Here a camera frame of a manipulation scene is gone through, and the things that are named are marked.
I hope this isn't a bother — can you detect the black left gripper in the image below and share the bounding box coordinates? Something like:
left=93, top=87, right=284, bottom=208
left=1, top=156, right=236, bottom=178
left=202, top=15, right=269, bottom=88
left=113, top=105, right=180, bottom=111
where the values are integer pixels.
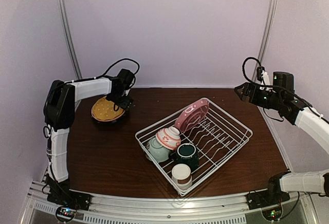
left=105, top=88, right=133, bottom=110

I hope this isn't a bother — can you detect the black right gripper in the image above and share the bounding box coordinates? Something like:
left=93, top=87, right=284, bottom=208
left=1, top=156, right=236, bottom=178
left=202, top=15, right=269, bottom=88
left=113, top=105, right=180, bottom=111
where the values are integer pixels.
left=235, top=81, right=283, bottom=110

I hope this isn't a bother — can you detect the yellow dotted plate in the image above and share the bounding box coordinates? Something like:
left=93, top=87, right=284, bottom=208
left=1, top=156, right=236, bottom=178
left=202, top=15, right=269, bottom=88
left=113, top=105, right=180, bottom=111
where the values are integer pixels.
left=91, top=97, right=125, bottom=122

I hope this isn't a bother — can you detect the black rimmed white plate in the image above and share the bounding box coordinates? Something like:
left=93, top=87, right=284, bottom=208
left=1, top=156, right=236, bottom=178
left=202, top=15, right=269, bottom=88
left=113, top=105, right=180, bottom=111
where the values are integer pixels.
left=91, top=111, right=130, bottom=125

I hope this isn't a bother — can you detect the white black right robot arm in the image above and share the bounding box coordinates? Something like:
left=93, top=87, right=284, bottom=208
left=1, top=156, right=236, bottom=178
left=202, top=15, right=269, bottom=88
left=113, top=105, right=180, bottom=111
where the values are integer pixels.
left=234, top=71, right=328, bottom=204

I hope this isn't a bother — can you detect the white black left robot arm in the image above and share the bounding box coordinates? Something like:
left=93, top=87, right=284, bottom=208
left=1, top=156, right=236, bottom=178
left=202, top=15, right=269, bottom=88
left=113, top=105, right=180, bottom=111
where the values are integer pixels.
left=43, top=69, right=136, bottom=206

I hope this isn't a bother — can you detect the pink white floral bowl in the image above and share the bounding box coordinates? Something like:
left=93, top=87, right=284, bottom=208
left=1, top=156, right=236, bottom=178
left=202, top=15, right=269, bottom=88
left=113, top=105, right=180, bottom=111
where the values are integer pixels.
left=155, top=126, right=181, bottom=150

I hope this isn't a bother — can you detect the pale green bowl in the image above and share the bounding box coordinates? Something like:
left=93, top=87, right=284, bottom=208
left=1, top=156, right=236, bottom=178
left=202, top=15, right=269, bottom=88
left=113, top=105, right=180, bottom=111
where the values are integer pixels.
left=146, top=137, right=171, bottom=163

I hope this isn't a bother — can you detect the dark green mug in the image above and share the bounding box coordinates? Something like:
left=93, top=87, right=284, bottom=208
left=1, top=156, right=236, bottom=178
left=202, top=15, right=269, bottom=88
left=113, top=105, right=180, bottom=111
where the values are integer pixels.
left=169, top=143, right=199, bottom=171

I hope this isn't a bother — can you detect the white brown cup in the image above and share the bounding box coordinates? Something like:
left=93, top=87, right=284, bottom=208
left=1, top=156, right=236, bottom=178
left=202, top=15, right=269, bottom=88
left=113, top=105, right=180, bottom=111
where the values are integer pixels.
left=172, top=163, right=192, bottom=191

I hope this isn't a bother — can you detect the right circuit board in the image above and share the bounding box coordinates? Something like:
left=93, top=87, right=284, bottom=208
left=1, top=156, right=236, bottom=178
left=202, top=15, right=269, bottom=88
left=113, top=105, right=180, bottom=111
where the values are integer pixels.
left=262, top=207, right=283, bottom=222

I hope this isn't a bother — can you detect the circuit board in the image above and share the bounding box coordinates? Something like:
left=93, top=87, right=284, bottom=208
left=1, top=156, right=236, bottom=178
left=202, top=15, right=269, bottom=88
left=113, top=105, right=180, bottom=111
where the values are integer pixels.
left=55, top=206, right=77, bottom=222
left=262, top=207, right=283, bottom=222

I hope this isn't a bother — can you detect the left circuit board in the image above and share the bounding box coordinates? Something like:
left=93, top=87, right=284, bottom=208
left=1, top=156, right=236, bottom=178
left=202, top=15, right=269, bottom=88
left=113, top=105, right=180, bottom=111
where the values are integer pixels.
left=55, top=206, right=77, bottom=222

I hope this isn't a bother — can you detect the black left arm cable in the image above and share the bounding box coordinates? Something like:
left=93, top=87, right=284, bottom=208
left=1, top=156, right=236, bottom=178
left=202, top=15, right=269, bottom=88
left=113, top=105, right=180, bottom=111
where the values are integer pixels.
left=101, top=58, right=141, bottom=81

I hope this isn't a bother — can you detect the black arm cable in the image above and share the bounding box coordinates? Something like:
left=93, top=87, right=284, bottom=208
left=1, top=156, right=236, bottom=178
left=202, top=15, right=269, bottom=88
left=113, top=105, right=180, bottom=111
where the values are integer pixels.
left=242, top=56, right=286, bottom=122
left=101, top=58, right=141, bottom=81

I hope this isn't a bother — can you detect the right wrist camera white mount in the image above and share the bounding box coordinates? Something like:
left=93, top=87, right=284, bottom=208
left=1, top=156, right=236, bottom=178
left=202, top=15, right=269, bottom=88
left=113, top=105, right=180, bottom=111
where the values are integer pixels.
left=257, top=66, right=270, bottom=86

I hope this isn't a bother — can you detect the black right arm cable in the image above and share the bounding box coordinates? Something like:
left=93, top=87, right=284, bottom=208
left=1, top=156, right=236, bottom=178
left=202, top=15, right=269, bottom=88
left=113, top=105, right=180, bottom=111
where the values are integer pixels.
left=242, top=56, right=286, bottom=122

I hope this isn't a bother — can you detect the white wire dish rack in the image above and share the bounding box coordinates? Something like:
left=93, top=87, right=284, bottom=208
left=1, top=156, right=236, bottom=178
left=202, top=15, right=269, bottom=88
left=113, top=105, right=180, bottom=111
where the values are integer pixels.
left=135, top=98, right=252, bottom=196

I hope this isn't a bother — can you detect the right aluminium frame post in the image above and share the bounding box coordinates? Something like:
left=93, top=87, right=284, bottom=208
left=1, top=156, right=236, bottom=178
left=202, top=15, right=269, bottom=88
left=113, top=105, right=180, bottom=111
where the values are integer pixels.
left=248, top=0, right=280, bottom=86

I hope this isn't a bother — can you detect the aluminium frame post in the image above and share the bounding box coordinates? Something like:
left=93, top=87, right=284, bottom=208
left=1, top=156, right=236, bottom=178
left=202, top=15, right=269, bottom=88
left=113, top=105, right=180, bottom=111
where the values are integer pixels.
left=248, top=0, right=280, bottom=86
left=57, top=0, right=83, bottom=80

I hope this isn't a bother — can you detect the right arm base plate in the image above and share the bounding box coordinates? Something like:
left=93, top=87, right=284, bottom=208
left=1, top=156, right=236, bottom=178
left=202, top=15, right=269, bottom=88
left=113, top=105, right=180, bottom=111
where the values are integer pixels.
left=246, top=190, right=290, bottom=210

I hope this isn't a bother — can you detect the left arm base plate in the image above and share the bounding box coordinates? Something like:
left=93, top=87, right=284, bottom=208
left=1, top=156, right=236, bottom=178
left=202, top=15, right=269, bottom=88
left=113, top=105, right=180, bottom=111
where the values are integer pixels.
left=47, top=189, right=92, bottom=211

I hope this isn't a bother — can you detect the front aluminium rail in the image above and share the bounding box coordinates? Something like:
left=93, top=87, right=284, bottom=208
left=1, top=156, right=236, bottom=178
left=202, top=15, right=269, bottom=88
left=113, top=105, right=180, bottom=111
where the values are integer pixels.
left=19, top=181, right=320, bottom=223

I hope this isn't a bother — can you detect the left aluminium frame post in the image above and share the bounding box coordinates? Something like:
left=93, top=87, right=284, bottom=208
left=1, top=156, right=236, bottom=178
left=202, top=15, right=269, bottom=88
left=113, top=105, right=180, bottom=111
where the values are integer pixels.
left=57, top=0, right=83, bottom=80

